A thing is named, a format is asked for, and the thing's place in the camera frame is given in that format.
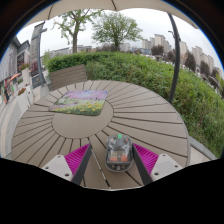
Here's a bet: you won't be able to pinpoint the green hedge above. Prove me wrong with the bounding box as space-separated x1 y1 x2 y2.
46 50 224 158

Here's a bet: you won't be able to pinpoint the transparent grey computer mouse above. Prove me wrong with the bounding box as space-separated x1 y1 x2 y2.
105 133 134 173

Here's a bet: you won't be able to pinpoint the grey storefront building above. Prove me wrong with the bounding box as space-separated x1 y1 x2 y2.
0 35 31 101

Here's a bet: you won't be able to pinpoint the round leafy tree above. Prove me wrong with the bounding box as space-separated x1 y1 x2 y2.
91 11 144 53

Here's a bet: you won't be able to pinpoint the low white flower planter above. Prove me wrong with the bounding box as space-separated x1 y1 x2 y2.
16 87 34 108

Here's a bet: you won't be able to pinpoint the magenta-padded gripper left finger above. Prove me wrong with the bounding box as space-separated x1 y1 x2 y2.
42 143 93 186

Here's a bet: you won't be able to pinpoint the distant apartment buildings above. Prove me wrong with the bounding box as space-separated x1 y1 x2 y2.
141 33 223 79

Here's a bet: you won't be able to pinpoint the beige umbrella canopy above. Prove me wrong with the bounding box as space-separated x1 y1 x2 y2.
24 0 199 29

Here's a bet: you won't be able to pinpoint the brown slatted chair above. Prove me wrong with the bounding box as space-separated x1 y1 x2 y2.
49 64 88 92

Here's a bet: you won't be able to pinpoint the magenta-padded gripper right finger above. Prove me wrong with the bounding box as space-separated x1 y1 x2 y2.
131 142 183 186

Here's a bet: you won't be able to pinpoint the tall white flower planter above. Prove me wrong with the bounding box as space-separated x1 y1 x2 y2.
18 62 32 86

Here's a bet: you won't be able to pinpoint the flower-print mouse pad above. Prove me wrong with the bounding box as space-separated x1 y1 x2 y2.
48 89 109 117

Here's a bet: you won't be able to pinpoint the dark curved umbrella pole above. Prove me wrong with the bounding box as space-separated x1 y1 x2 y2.
167 12 182 105

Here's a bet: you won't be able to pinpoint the thin-crowned tree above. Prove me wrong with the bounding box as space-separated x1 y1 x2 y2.
53 8 103 54

